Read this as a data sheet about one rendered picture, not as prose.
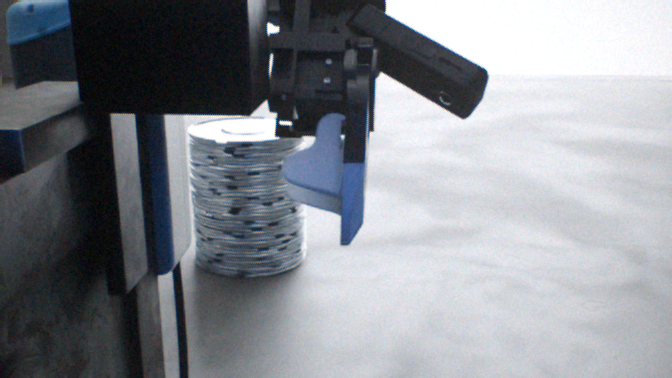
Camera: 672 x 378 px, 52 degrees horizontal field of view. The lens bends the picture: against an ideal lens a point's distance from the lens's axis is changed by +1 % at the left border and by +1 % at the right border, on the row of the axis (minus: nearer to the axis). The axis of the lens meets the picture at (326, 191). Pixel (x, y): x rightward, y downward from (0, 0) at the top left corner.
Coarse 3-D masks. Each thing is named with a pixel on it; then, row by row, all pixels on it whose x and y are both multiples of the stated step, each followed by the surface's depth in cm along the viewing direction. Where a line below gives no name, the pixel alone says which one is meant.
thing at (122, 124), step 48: (96, 0) 36; (144, 0) 36; (192, 0) 35; (240, 0) 35; (96, 48) 37; (144, 48) 36; (192, 48) 36; (240, 48) 36; (96, 96) 37; (144, 96) 37; (192, 96) 37; (240, 96) 37; (96, 144) 39; (144, 240) 45
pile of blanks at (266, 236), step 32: (192, 160) 168; (224, 160) 160; (256, 160) 160; (192, 192) 172; (224, 192) 164; (256, 192) 163; (224, 224) 165; (256, 224) 167; (288, 224) 169; (224, 256) 168; (256, 256) 167; (288, 256) 172
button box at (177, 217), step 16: (160, 128) 48; (176, 128) 51; (160, 144) 48; (176, 144) 51; (160, 160) 49; (176, 160) 51; (160, 176) 49; (176, 176) 51; (160, 192) 50; (176, 192) 51; (160, 208) 50; (176, 208) 51; (160, 224) 50; (176, 224) 51; (160, 240) 51; (176, 240) 52; (160, 256) 51; (176, 256) 52; (160, 272) 51; (176, 272) 54; (176, 288) 54; (176, 304) 54
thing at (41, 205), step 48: (0, 96) 39; (48, 96) 39; (0, 144) 31; (48, 144) 33; (144, 144) 48; (0, 192) 30; (48, 192) 35; (96, 192) 40; (144, 192) 48; (0, 240) 31; (48, 240) 35; (96, 240) 42; (0, 288) 31; (48, 288) 36; (96, 288) 42; (144, 288) 49; (0, 336) 32; (48, 336) 36; (96, 336) 42; (144, 336) 49
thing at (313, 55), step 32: (288, 0) 55; (320, 0) 55; (352, 0) 54; (384, 0) 55; (288, 32) 51; (320, 32) 54; (352, 32) 53; (288, 64) 51; (320, 64) 50; (352, 64) 49; (288, 96) 49; (320, 96) 50; (288, 128) 55
